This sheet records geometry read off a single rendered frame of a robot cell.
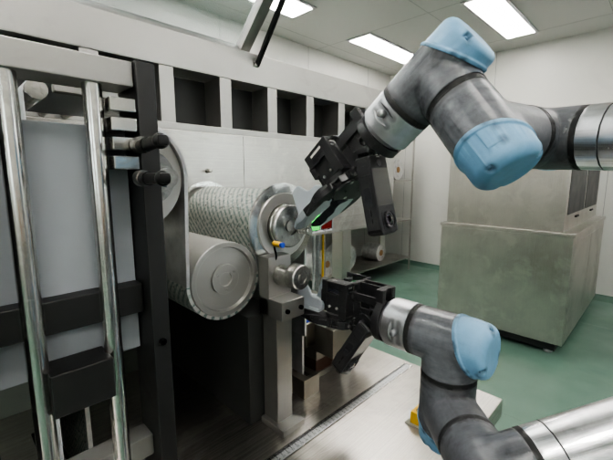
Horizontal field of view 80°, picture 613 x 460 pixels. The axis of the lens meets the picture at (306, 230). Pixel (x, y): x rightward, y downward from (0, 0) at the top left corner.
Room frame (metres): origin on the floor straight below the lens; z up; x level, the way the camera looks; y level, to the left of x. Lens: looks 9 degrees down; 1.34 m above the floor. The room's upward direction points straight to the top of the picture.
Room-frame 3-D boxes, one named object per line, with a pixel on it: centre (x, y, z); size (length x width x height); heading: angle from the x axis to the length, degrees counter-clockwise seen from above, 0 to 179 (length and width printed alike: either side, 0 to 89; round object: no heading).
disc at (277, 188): (0.64, 0.04, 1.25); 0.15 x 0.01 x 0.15; 135
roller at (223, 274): (0.65, 0.22, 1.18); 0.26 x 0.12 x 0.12; 45
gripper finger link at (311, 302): (0.65, 0.00, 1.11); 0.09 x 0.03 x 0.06; 54
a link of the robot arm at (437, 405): (0.46, -0.20, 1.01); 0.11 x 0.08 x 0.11; 179
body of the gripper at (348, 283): (0.59, -0.09, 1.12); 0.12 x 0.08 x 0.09; 45
